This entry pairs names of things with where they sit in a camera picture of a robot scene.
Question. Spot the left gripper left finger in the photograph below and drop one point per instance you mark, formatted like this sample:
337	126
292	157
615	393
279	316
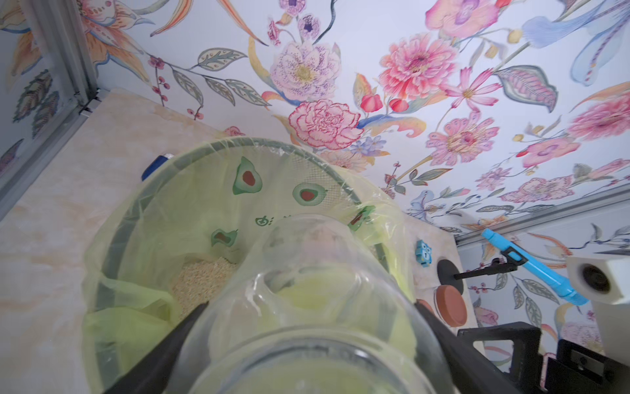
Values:
152	373

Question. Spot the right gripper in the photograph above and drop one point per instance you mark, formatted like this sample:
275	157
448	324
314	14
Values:
575	369

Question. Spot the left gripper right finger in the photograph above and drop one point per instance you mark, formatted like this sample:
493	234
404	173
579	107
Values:
471	372

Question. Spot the clear jar with rice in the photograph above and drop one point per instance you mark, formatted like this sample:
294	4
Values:
311	310

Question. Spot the blue microphone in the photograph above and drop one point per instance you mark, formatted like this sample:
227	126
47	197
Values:
559	284

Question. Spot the small blue owl figure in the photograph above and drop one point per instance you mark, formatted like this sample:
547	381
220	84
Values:
423	253

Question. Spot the yellow-green plastic bin liner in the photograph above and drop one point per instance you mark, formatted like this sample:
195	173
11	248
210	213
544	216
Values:
197	236

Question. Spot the black mesh trash bin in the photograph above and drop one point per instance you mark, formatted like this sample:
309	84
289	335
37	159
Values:
221	187

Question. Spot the blue white small cylinder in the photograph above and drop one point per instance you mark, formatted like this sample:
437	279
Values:
155	165

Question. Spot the right aluminium corner post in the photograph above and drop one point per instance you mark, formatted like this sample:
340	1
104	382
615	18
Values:
600	200

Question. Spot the aluminium corner post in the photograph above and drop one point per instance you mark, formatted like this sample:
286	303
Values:
46	81
600	200

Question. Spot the left aluminium corner post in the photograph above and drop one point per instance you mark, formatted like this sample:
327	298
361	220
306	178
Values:
46	81

